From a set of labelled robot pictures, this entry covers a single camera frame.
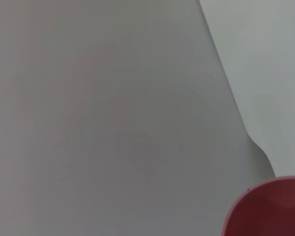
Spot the pink plastic bowl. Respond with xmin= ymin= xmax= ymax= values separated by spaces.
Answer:
xmin=220 ymin=175 xmax=295 ymax=236

